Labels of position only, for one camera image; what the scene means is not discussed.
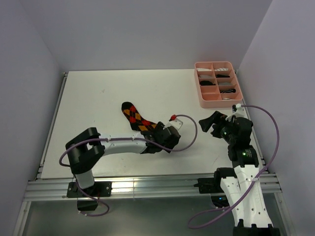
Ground black white-striped sock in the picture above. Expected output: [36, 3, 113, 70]
[220, 88, 236, 93]

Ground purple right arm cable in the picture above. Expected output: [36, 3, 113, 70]
[187, 104, 280, 230]

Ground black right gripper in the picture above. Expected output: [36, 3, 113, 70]
[198, 110, 236, 144]

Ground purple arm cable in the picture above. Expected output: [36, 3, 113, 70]
[59, 114, 198, 217]
[187, 104, 280, 230]

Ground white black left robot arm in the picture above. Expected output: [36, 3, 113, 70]
[65, 119, 183, 196]

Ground black orange argyle sock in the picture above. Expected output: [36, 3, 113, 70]
[121, 102, 157, 132]

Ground striped white sock in tray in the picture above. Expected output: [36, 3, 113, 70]
[214, 66, 229, 72]

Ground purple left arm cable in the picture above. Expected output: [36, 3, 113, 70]
[59, 114, 198, 217]

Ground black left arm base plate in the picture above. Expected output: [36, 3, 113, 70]
[66, 181, 112, 198]

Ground white rolled sock in tray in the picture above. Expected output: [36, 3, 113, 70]
[196, 67, 213, 73]

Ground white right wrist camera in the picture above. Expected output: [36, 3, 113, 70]
[225, 103, 246, 122]

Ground pink compartment organizer tray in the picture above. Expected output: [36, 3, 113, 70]
[194, 61, 243, 108]

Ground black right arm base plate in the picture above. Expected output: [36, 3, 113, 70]
[194, 177, 223, 194]

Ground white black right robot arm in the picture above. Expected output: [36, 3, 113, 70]
[199, 111, 281, 236]

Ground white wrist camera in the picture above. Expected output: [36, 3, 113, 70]
[225, 103, 246, 122]
[165, 115, 184, 131]

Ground black rolled sock in tray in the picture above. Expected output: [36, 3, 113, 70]
[199, 80, 215, 86]

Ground grey rolled sock in tray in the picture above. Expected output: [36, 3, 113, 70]
[218, 82, 234, 86]

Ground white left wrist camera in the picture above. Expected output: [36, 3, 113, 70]
[165, 115, 184, 131]

